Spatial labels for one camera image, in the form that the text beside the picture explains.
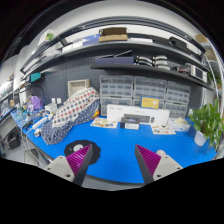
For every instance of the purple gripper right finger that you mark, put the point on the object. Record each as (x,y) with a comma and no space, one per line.
(154,165)

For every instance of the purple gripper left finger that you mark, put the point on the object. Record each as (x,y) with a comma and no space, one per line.
(73,167)

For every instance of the white computer mouse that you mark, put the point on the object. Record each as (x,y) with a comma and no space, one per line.
(77,147)

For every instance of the picture card right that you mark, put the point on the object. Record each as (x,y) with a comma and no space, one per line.
(162,130)

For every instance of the picture card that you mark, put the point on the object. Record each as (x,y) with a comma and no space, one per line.
(162,130)
(103,123)

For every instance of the picture card left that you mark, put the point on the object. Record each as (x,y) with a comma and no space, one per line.
(103,123)

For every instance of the small black box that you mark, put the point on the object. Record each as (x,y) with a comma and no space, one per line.
(129,123)

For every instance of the clear plastic container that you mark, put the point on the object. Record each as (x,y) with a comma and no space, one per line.
(178,124)

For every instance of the white power strip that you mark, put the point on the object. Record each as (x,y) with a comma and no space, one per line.
(40,122)

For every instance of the patterned cloth bundle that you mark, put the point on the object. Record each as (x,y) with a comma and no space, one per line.
(80,108)

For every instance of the yellow card box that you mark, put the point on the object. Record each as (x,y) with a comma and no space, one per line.
(147,102)

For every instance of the purple bag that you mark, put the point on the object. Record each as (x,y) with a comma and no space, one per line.
(35,103)

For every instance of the green potted plant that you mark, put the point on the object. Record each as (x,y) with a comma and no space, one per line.
(209,122)

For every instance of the white wicker basket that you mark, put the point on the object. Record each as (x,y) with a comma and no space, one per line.
(77,85)

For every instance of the grey drawer organizer cabinet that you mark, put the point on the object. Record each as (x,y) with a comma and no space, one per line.
(128,90)

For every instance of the white appliance on shelf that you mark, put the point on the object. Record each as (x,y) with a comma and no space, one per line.
(196,72)

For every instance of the blue flat box on shelf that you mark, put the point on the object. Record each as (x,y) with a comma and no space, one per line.
(114,60)

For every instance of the brown cardboard box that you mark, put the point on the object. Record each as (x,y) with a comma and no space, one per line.
(113,34)

